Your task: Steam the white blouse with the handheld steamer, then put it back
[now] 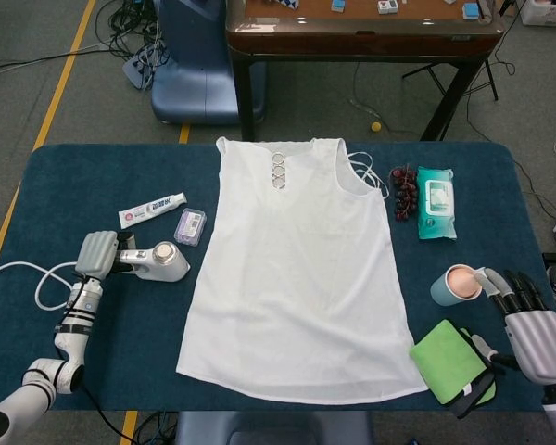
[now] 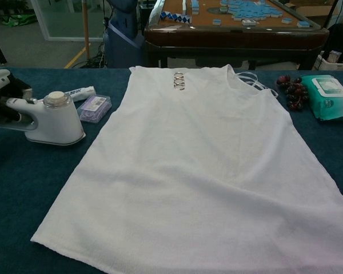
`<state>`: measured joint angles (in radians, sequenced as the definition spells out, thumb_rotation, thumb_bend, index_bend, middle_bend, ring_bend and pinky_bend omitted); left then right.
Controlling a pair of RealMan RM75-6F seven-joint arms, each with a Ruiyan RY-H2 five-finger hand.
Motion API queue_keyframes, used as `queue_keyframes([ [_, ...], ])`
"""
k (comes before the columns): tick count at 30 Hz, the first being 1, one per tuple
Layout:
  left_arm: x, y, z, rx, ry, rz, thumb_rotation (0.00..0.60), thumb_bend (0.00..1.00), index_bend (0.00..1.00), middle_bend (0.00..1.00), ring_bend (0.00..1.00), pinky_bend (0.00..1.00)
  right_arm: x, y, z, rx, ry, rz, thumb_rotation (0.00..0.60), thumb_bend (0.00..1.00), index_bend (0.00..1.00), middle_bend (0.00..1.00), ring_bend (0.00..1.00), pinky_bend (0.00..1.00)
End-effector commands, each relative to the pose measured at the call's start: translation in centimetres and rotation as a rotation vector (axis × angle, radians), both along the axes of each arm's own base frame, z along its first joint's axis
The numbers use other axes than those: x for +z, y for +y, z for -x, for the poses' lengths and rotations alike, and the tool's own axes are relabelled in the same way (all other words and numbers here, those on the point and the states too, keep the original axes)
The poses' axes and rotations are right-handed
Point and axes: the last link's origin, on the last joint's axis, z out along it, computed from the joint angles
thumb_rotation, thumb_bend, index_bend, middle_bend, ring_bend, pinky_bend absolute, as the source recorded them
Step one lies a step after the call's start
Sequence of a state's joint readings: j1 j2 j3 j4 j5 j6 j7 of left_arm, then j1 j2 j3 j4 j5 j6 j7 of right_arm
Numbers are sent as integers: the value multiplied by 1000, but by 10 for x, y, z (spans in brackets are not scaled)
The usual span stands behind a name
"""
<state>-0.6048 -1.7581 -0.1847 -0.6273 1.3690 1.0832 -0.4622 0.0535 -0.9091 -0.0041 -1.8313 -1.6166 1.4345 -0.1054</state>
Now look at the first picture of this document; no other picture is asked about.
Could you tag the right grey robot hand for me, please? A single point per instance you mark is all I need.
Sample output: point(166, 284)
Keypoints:
point(537, 345)

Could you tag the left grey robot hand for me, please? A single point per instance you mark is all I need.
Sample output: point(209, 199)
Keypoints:
point(95, 255)

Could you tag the white handheld massager device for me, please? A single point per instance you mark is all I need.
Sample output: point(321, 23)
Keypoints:
point(167, 269)

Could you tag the white sleeveless top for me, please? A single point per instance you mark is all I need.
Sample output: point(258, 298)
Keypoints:
point(296, 287)

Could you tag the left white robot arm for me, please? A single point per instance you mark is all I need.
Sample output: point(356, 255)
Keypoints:
point(72, 329)

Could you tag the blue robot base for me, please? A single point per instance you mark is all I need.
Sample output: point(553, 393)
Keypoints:
point(199, 79)

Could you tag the blue own robot base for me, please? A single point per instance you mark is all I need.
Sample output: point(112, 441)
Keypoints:
point(269, 428)

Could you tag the white toothpaste tube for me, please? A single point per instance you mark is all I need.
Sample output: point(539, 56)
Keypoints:
point(150, 211)

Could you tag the folded green cloth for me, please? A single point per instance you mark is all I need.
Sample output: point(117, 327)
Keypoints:
point(445, 361)

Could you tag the pink makeup sponge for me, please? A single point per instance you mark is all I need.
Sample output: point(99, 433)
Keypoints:
point(461, 283)

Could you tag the clear purple plastic case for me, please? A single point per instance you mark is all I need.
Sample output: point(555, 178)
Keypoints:
point(191, 227)

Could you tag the dark blue table surface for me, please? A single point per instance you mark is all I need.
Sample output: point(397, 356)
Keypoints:
point(134, 352)

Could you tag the light blue cup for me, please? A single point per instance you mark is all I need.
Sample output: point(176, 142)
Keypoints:
point(440, 289)

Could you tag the green wet wipes pack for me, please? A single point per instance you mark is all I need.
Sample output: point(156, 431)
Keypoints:
point(437, 204)

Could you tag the grey power strip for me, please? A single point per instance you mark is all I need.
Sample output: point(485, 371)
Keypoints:
point(136, 69)

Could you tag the bunch of red grapes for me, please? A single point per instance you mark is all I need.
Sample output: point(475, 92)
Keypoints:
point(405, 190)

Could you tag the small yellow ball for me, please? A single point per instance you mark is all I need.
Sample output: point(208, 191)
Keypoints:
point(376, 127)

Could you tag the blue white snake cube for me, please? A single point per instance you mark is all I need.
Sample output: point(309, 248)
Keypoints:
point(285, 3)

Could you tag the white storage box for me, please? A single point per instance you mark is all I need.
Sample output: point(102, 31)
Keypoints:
point(547, 10)

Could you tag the blue mahjong tile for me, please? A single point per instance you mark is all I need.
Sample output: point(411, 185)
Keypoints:
point(337, 4)
point(470, 11)

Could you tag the brown mahjong table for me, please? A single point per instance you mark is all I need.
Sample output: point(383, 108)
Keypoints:
point(361, 39)

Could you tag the white face mahjong tile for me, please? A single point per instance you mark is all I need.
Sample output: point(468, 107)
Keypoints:
point(387, 5)

